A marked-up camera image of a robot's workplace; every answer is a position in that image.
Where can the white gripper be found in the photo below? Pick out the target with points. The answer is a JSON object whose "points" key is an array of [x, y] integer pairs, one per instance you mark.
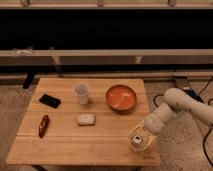
{"points": [[141, 129]]}

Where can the clear plastic bottle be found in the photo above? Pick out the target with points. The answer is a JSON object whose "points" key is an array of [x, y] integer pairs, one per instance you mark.
{"points": [[138, 142]]}

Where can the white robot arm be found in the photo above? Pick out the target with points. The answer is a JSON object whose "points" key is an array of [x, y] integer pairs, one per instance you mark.
{"points": [[176, 101]]}

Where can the orange bowl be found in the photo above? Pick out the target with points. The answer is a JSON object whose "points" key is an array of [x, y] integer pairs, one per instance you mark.
{"points": [[121, 98]]}

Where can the white sponge block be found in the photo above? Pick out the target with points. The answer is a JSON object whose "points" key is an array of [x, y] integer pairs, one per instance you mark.
{"points": [[86, 119]]}

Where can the black power box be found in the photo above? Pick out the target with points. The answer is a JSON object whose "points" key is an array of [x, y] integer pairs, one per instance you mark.
{"points": [[183, 84]]}

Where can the wooden table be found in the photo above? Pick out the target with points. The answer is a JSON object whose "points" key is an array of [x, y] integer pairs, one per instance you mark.
{"points": [[67, 143]]}

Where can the clear plastic cup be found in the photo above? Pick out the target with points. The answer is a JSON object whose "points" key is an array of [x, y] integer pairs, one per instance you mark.
{"points": [[82, 92]]}

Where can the red chili pepper toy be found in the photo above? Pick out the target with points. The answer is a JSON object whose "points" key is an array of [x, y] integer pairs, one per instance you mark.
{"points": [[43, 126]]}

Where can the black smartphone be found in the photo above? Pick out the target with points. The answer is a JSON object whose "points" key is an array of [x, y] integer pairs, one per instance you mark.
{"points": [[50, 101]]}

